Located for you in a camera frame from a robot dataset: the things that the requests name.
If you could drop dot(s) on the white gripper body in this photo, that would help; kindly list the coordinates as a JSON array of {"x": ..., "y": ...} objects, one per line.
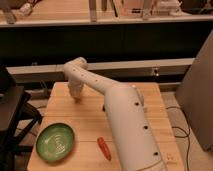
[{"x": 75, "y": 88}]

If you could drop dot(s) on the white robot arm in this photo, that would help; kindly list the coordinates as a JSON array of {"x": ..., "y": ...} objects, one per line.
[{"x": 136, "y": 146}]

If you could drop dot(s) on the green ribbed plate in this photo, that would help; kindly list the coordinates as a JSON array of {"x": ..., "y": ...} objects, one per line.
[{"x": 55, "y": 142}]

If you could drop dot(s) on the red chili pepper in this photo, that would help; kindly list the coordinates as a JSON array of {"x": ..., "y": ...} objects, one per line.
[{"x": 104, "y": 148}]

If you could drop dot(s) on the wooden back bench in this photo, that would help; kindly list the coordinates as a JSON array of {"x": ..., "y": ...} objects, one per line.
[{"x": 20, "y": 13}]

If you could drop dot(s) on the grey cabinet panel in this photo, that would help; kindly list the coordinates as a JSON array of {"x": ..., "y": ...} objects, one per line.
[{"x": 195, "y": 95}]

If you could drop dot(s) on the grey metal rail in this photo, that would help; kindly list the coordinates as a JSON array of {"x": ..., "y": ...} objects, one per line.
[{"x": 142, "y": 68}]

